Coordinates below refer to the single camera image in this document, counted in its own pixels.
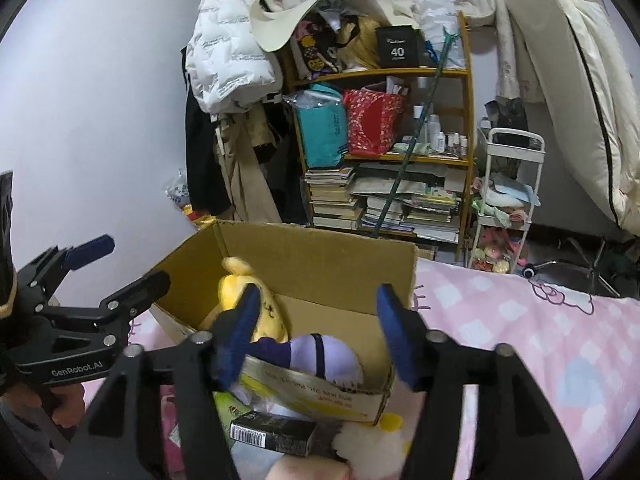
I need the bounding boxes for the yellow bag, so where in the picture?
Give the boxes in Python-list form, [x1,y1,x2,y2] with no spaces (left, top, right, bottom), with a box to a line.
[340,15,381,71]

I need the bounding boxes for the dark bag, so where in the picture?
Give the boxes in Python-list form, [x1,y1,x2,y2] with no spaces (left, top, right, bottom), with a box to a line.
[485,97,528,133]

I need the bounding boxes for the white fluffy plush toy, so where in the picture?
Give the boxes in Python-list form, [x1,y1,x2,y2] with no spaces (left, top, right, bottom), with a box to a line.
[332,412,416,467]

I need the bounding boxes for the white trolley cart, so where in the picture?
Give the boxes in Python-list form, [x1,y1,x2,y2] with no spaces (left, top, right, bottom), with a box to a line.
[467,127,546,273]

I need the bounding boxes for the black cartoon print bag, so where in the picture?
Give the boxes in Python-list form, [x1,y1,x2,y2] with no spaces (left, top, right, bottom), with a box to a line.
[295,17,346,81]

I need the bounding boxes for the black coat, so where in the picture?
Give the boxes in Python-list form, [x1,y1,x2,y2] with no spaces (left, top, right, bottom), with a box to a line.
[180,45,233,216]

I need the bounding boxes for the white puffer jacket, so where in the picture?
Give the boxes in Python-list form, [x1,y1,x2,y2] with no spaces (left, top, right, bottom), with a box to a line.
[185,0,283,113]

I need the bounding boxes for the small black carton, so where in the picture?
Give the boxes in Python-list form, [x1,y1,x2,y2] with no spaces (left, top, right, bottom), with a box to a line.
[229,412,346,458]

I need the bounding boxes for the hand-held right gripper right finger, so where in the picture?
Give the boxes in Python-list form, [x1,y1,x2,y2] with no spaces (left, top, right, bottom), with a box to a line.
[375,283,584,480]

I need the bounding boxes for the green packet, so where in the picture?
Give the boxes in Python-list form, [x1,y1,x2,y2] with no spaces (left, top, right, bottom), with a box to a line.
[212,392,251,448]

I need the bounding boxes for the folding chair frame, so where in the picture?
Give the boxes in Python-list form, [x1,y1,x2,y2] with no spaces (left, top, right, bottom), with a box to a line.
[530,237,621,298]

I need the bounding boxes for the pile of papers and magazines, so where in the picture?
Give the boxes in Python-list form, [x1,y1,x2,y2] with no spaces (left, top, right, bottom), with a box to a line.
[350,162,463,243]

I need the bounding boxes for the cream folded mattress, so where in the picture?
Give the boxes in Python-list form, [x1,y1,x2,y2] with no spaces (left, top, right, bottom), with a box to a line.
[507,0,640,238]

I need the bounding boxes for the wooden shelf unit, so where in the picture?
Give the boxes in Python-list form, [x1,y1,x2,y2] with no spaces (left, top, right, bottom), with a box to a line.
[277,10,476,256]

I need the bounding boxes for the yellow plush toy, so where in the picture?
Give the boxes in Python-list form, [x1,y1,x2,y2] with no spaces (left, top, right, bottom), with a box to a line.
[217,257,290,343]

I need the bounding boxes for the dark hanging garment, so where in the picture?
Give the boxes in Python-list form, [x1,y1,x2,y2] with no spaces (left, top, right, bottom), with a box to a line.
[252,95,307,223]

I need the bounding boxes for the black box with white print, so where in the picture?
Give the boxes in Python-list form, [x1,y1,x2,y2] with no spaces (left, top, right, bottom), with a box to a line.
[375,25,427,68]

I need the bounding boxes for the plastic bag of toys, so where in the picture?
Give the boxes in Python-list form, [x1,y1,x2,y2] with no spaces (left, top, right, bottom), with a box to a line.
[162,167,193,211]

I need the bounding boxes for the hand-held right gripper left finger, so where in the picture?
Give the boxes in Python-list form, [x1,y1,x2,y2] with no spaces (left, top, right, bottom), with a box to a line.
[57,285,263,480]

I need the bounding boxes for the red patterned bag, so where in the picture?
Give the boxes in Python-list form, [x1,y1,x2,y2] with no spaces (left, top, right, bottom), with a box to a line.
[342,87,406,156]

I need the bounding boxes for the pink cartoon cat blanket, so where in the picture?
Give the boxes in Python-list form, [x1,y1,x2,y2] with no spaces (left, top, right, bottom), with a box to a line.
[82,257,640,480]

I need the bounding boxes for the beige coat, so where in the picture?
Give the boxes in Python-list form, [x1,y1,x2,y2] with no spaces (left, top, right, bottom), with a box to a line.
[215,105,286,223]

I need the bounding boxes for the white plastic bag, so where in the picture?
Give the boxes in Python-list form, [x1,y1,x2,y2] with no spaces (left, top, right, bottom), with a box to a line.
[412,0,466,68]

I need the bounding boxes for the green pole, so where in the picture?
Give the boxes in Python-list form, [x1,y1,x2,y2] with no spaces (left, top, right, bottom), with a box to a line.
[372,27,461,238]

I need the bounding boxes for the group of small bottles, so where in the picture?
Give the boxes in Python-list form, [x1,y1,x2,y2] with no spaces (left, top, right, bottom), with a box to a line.
[412,102,471,158]

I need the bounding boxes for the stack of books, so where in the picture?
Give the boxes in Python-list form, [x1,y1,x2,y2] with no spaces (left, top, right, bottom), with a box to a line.
[304,166,366,231]

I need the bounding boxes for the teal bag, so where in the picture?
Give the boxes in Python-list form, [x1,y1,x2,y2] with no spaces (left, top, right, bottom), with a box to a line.
[292,85,348,170]

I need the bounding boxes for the pink packet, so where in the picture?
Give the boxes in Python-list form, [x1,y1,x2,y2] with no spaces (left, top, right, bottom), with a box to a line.
[160,395,188,476]

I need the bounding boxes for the pale peach plush toy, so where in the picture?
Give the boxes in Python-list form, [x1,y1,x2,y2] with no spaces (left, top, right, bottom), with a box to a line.
[265,457,351,480]

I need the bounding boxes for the cardboard box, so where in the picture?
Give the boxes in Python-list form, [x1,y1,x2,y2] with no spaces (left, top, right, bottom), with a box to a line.
[150,220,420,426]

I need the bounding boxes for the person's left hand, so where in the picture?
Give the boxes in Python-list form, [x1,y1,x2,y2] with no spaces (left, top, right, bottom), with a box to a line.
[0,385,87,461]

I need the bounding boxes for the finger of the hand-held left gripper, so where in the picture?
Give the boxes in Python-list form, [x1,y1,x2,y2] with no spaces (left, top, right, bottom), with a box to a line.
[44,270,172,347]
[19,234,117,302]

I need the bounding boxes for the purple and white plush toy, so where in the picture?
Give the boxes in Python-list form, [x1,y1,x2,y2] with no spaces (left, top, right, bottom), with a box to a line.
[235,332,363,411]

